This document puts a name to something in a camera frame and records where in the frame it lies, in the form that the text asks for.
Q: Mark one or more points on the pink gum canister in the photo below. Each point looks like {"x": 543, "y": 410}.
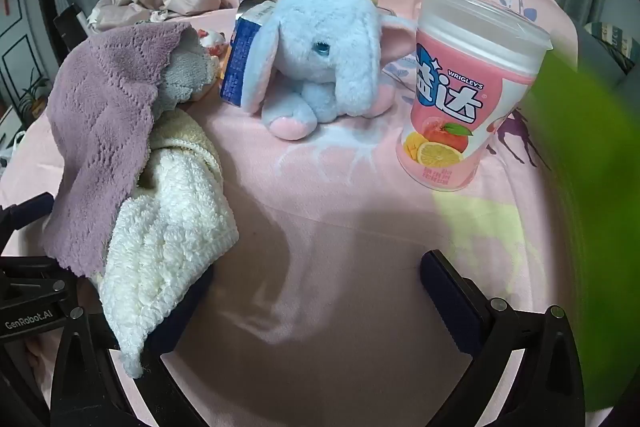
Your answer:
{"x": 460, "y": 97}

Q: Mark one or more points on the black bag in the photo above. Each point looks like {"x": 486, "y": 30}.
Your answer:
{"x": 72, "y": 29}

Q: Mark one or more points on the purple fleece towel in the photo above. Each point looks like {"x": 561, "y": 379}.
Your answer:
{"x": 100, "y": 107}

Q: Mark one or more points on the cream white fleece towel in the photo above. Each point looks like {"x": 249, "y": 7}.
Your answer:
{"x": 160, "y": 247}

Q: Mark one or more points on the blue snack box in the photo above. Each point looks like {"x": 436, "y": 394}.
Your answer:
{"x": 240, "y": 57}

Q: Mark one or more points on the pink printed bedsheet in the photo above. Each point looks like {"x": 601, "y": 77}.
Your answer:
{"x": 325, "y": 217}

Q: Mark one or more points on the green plastic container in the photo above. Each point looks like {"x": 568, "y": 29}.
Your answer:
{"x": 590, "y": 207}

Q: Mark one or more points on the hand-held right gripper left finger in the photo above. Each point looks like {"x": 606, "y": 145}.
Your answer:
{"x": 182, "y": 317}

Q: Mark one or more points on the blue elephant plush toy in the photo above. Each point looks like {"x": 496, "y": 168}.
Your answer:
{"x": 320, "y": 57}

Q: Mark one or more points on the grey panelled cabinet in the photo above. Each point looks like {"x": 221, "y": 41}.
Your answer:
{"x": 22, "y": 47}

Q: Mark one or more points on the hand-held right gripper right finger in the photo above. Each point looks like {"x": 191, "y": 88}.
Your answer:
{"x": 450, "y": 297}

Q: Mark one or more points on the patterned pillow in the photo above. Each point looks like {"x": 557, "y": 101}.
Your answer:
{"x": 610, "y": 44}

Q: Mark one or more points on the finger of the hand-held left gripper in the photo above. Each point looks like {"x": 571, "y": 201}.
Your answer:
{"x": 27, "y": 219}
{"x": 35, "y": 302}

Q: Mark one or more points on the small potted plant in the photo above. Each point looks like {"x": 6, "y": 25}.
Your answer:
{"x": 35, "y": 94}

